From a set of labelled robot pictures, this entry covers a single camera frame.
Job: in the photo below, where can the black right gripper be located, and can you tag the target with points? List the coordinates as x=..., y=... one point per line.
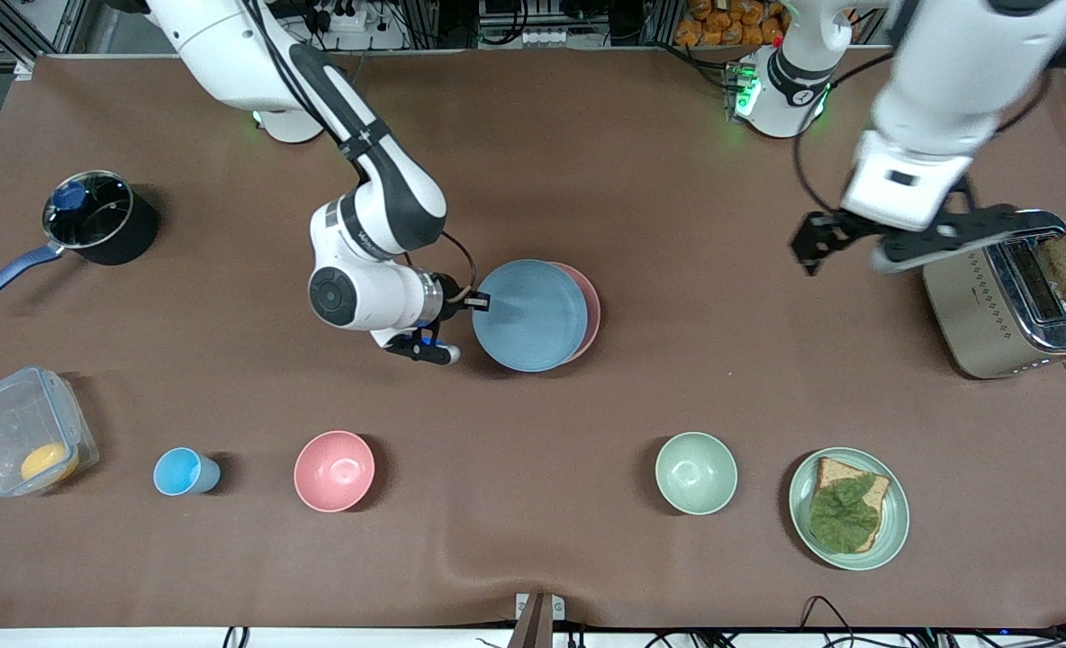
x=449, y=300

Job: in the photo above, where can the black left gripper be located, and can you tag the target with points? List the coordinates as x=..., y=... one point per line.
x=828, y=233

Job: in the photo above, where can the blue shallow plate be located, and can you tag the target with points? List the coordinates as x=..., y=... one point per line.
x=528, y=315

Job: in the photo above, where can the pink shallow plate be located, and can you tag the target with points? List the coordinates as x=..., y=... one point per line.
x=593, y=310

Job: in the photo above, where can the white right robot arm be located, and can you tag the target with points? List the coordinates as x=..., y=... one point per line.
x=227, y=54

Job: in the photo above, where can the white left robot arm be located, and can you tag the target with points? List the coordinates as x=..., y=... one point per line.
x=947, y=72

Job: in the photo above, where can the beige and chrome toaster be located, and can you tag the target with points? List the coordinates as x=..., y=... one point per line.
x=974, y=315

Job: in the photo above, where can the brown table cloth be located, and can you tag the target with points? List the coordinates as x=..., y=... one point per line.
x=587, y=135

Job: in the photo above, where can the pink bowl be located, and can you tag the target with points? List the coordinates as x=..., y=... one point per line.
x=335, y=472

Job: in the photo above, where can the bag of orange buns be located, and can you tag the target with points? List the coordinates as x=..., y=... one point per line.
x=722, y=27

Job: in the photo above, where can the bread slice under lettuce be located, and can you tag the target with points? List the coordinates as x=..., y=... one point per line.
x=828, y=472

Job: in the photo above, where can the green bowl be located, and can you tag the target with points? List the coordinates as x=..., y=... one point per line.
x=696, y=474

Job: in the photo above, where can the green lettuce leaf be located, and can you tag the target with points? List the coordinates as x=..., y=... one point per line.
x=844, y=517

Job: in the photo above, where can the green plate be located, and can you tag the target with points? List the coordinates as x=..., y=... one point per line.
x=895, y=531

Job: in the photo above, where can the white power strip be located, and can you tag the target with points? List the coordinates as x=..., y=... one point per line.
x=353, y=18

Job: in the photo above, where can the blue plastic cup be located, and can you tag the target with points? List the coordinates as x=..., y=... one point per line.
x=177, y=472

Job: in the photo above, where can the pot lid blue knob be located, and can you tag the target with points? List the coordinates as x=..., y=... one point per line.
x=71, y=196

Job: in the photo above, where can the clear plastic container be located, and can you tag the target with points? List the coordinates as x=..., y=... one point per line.
x=11, y=414

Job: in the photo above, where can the metal mounting bracket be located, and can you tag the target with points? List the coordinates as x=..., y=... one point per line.
x=540, y=621

